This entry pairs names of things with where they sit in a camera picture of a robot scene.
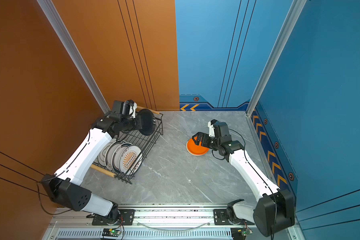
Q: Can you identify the black plate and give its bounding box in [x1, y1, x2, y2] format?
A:
[137, 109, 156, 136]

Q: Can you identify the orange plate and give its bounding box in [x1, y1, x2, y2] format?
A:
[186, 138, 209, 156]

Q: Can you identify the black wire dish rack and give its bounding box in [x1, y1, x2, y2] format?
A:
[90, 110, 164, 184]

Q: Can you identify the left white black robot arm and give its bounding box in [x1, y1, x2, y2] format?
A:
[37, 100, 141, 224]

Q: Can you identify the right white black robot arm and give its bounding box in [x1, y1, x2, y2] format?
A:
[191, 120, 296, 238]

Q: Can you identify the right circuit board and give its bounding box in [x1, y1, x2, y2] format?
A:
[231, 228, 253, 240]

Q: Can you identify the circuit board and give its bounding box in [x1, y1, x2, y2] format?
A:
[231, 228, 253, 240]
[102, 228, 123, 239]

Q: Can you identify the left circuit board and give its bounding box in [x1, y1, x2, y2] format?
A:
[102, 228, 123, 239]

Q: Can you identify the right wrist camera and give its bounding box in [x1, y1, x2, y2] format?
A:
[208, 119, 219, 137]

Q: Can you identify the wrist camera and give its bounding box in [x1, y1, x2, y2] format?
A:
[125, 100, 137, 119]
[208, 119, 219, 137]

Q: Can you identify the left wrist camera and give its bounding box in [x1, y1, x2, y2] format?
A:
[125, 100, 137, 119]

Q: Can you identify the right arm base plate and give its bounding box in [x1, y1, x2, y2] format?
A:
[213, 208, 255, 226]

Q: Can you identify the aluminium mounting rail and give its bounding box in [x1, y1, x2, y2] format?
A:
[41, 203, 307, 240]

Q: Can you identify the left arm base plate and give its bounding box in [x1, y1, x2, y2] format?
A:
[92, 209, 136, 226]

